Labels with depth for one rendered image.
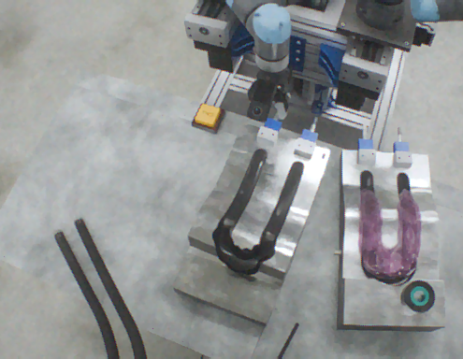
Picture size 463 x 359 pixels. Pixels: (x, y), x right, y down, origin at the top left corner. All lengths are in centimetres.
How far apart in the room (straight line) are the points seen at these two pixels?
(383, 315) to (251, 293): 34
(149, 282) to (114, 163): 39
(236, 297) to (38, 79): 200
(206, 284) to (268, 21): 67
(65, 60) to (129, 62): 40
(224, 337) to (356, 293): 36
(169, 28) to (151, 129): 141
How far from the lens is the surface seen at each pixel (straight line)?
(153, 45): 279
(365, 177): 138
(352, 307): 121
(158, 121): 153
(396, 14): 144
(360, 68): 140
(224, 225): 124
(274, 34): 98
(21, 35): 320
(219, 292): 125
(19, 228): 153
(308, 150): 132
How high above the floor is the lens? 208
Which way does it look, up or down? 65 degrees down
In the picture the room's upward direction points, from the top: 9 degrees counter-clockwise
